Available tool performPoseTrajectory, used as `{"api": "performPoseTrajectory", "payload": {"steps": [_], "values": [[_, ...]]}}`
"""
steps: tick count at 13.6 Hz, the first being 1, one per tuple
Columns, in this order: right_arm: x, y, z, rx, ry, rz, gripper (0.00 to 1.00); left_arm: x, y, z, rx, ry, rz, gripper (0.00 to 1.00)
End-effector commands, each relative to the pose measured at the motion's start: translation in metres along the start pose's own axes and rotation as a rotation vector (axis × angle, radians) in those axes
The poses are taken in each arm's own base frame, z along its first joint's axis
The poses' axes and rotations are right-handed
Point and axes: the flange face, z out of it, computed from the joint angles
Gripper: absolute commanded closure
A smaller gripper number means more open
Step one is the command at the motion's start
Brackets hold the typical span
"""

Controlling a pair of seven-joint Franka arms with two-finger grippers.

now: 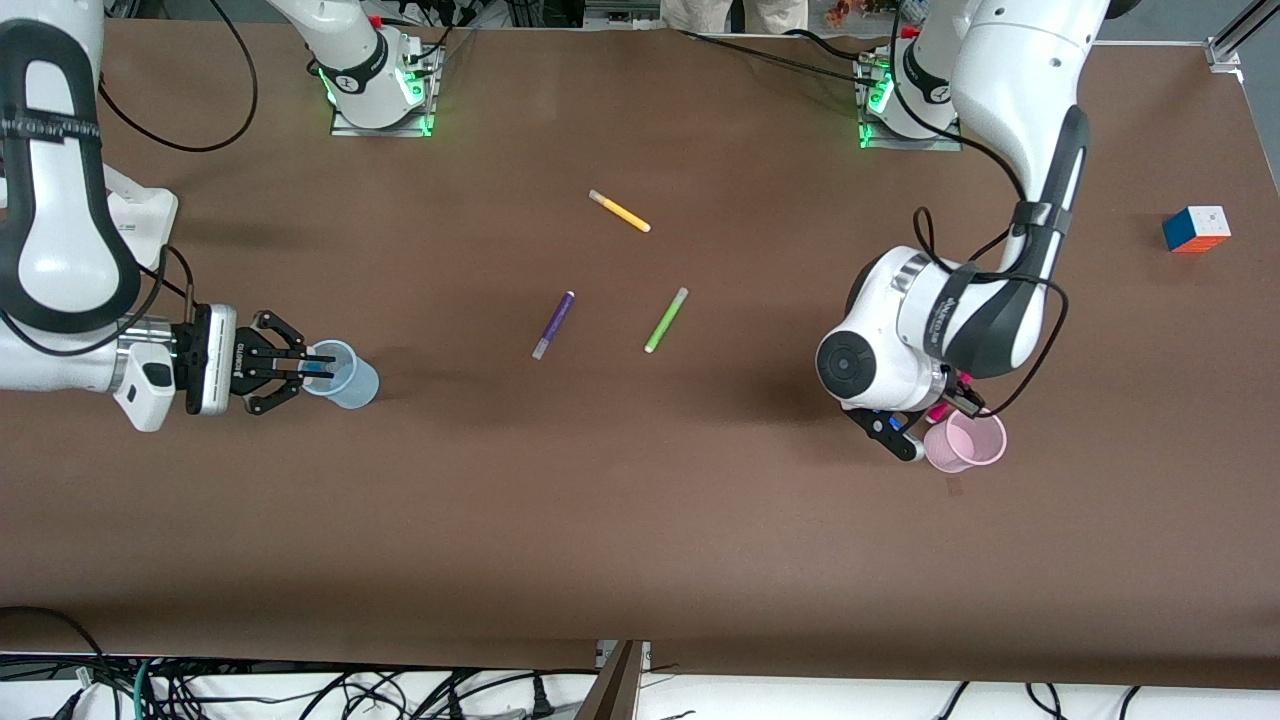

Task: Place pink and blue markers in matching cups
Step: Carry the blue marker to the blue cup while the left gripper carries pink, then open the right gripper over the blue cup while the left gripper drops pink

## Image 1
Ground pink marker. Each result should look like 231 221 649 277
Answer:
926 372 977 425

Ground pink mesh cup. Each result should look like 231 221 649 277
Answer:
922 408 1008 474

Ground blue mesh cup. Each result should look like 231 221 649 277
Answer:
299 339 381 411

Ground white flat plastic box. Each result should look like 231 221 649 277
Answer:
100 164 180 271

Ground green marker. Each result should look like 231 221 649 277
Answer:
643 286 690 355

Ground purple marker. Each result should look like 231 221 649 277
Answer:
531 290 577 362

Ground colourful puzzle cube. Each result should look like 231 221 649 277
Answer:
1161 205 1233 255

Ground yellow marker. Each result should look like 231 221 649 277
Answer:
588 189 653 234

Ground person beige trousers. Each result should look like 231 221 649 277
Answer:
660 0 813 35

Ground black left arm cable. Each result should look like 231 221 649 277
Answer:
888 0 1071 419

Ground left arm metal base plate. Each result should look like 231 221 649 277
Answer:
855 50 965 153

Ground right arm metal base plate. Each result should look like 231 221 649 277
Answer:
329 42 443 139

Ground black floor cable loop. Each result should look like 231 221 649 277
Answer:
0 604 109 686

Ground black floor cable with plug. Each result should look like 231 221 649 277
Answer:
300 666 601 720

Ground black table cable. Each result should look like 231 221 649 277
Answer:
678 28 881 86

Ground aluminium frame profile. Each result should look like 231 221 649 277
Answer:
1204 0 1280 73

